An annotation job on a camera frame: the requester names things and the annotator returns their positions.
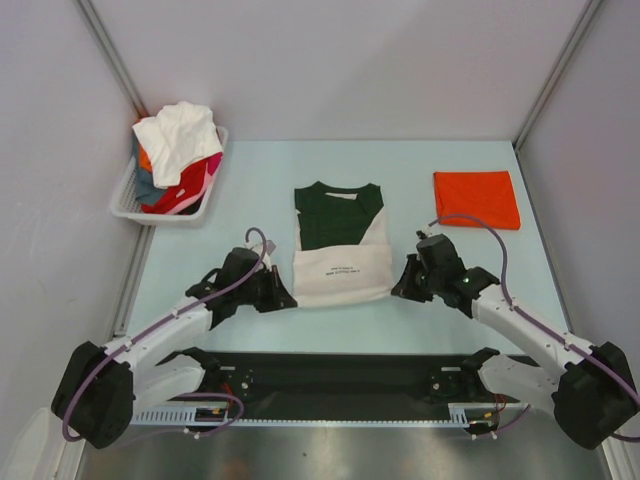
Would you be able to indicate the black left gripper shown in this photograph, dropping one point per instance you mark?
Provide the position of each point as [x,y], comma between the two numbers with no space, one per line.
[278,297]

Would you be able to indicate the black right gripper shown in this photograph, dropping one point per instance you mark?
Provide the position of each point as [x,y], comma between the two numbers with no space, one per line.
[413,279]

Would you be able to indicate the cream and green t shirt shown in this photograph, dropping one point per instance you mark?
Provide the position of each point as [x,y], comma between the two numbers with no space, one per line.
[342,252]

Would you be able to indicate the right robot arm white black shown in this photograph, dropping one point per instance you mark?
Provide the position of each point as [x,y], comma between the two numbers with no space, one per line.
[588,389]

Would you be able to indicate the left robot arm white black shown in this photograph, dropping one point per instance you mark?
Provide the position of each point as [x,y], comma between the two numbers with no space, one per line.
[103,387]

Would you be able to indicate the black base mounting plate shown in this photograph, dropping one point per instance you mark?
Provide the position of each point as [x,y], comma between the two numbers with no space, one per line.
[340,387]

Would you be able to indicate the folded orange t shirt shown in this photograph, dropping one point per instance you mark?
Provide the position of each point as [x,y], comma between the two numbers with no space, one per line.
[487,196]

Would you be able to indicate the red t shirt in basket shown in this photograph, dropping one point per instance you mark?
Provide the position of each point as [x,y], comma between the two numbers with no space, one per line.
[176,198]

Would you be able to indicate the pink garment in basket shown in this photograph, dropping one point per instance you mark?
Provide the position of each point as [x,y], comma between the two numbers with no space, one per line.
[212,164]

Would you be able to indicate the grey blue garment in basket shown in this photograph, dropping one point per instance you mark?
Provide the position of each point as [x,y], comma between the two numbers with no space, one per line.
[145,191]

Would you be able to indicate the white plastic laundry basket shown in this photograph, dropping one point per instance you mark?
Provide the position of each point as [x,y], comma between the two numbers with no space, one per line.
[124,204]

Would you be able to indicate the orange garment in basket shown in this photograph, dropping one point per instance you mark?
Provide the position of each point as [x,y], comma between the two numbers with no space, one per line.
[143,160]

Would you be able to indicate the white t shirt in basket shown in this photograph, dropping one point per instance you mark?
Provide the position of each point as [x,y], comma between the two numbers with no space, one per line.
[176,137]

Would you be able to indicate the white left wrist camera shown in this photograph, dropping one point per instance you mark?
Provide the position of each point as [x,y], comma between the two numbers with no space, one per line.
[258,248]

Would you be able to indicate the white slotted cable duct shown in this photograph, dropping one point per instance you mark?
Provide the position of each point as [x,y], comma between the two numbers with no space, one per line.
[215,414]

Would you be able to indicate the left aluminium corner post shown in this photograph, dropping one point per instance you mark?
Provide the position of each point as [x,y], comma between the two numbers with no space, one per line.
[110,53]

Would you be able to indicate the aluminium corner post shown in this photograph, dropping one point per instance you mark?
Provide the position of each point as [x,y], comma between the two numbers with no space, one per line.
[110,53]
[578,35]

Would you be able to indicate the right aluminium corner post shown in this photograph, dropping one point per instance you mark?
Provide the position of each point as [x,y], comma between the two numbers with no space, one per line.
[578,35]

